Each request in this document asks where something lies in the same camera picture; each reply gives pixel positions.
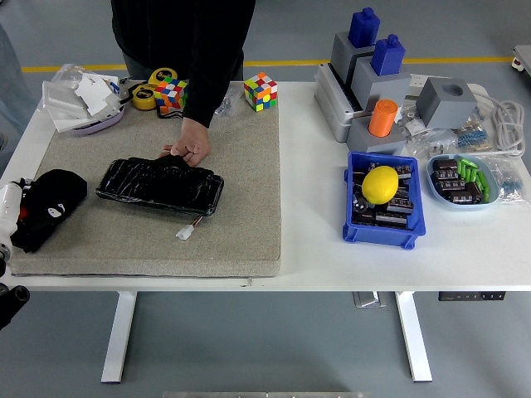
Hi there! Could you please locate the grey block with round hole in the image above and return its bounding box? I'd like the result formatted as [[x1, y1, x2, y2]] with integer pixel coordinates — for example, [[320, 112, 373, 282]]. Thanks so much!
[[345, 115, 408, 157], [415, 76, 479, 130]]

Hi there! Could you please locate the black table control panel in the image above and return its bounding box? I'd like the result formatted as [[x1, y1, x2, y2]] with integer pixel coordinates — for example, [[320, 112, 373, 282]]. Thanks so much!
[[437, 291, 509, 302]]

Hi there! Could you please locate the white connector with wires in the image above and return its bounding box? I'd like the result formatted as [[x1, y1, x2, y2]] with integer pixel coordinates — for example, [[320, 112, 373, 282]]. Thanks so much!
[[175, 213, 205, 241]]

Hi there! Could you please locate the white power cable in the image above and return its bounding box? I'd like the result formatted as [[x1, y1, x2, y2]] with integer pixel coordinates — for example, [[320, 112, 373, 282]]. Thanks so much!
[[470, 85, 528, 158]]

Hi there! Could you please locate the metal bracket under table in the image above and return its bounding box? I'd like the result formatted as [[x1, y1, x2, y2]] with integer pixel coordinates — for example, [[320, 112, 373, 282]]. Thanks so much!
[[352, 291, 388, 309]]

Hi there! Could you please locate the grey-brown mat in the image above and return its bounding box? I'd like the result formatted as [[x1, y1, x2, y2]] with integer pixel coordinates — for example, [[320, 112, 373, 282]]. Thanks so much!
[[7, 80, 282, 279]]

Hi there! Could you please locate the clear bag with plug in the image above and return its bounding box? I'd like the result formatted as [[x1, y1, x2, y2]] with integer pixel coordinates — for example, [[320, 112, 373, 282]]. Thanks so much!
[[404, 127, 460, 162]]

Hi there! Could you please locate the purple tray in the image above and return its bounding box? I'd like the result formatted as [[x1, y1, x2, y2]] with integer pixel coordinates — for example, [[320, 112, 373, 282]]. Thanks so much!
[[69, 103, 126, 138]]

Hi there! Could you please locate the black strap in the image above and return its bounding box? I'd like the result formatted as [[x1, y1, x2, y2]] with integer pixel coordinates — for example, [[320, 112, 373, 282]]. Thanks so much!
[[156, 107, 186, 122]]

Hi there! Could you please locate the small white adapter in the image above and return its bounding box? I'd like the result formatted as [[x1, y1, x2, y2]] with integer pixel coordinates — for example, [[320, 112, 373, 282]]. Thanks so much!
[[400, 108, 426, 137]]

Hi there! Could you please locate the white plastic box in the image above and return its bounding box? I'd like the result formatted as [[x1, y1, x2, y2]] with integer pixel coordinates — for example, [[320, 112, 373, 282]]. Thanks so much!
[[41, 80, 90, 121]]

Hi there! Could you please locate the clear bag of screws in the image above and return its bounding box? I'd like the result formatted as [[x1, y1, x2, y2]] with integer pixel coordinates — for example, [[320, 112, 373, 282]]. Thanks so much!
[[212, 87, 245, 120]]

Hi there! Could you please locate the black rag with red patch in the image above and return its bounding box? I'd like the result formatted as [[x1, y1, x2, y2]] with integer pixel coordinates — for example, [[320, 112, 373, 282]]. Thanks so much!
[[10, 168, 89, 254]]

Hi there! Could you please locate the bag of blue resistors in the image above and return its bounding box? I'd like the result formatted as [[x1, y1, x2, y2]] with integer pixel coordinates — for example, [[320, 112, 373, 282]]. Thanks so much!
[[454, 118, 497, 153]]

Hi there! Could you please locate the blue bottle-shaped block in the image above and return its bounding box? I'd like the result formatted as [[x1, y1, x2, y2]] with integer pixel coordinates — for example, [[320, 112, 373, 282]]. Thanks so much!
[[347, 7, 382, 48], [369, 33, 406, 77]]

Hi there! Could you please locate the orange cylinder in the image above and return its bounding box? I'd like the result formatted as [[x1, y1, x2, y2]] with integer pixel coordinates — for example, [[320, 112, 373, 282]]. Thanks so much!
[[367, 99, 399, 138]]

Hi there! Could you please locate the blue plastic bin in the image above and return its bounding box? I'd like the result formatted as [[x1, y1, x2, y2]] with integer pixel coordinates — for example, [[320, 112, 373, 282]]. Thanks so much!
[[342, 150, 427, 250]]

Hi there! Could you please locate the person in background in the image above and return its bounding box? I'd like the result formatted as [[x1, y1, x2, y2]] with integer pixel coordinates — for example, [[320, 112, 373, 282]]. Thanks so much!
[[0, 22, 37, 150]]

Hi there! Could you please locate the black film-wrapped panel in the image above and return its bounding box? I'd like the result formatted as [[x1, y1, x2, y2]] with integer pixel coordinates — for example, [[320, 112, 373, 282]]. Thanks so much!
[[95, 155, 225, 217]]

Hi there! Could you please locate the colourful puzzle cube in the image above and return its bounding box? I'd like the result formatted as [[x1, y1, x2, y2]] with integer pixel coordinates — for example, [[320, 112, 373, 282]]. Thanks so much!
[[242, 71, 279, 113], [154, 76, 190, 115]]

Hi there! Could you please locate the person's left hand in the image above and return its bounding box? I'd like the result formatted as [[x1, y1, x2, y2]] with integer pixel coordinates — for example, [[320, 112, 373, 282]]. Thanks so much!
[[159, 117, 212, 166]]

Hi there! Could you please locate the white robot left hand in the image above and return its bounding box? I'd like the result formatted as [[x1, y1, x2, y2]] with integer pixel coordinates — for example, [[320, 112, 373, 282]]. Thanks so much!
[[0, 177, 66, 250]]

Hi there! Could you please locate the grey block with slot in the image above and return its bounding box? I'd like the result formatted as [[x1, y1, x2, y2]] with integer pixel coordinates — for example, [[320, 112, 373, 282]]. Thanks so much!
[[350, 56, 412, 115], [329, 32, 377, 86]]

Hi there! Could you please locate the bag of small blue parts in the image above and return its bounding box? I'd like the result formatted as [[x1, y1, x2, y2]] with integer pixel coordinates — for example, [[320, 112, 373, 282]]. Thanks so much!
[[483, 156, 527, 205]]

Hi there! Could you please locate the grey junction box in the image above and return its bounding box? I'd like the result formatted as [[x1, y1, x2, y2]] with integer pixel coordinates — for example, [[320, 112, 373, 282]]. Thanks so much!
[[313, 63, 368, 144]]

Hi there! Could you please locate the clear plastic bag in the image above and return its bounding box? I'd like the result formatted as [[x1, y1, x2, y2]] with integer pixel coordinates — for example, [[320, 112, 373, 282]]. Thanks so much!
[[49, 63, 99, 88]]

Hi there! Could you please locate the yellow tape measure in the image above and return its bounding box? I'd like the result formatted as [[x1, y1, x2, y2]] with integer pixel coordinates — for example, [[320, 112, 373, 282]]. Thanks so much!
[[148, 67, 179, 89], [131, 84, 158, 111]]

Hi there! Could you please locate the yellow lemon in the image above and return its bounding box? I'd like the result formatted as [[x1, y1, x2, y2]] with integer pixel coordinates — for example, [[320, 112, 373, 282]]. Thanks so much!
[[361, 165, 401, 206]]

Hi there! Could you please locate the white table leg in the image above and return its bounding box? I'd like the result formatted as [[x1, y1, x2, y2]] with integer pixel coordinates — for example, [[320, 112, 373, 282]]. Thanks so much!
[[100, 290, 139, 385], [394, 290, 434, 383]]

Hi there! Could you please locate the light blue dish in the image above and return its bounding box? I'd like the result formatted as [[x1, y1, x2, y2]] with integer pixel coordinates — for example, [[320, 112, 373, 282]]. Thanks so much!
[[426, 153, 500, 212]]

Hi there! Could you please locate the white cart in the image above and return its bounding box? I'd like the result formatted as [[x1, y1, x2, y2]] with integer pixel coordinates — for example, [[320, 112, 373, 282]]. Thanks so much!
[[510, 44, 531, 79]]

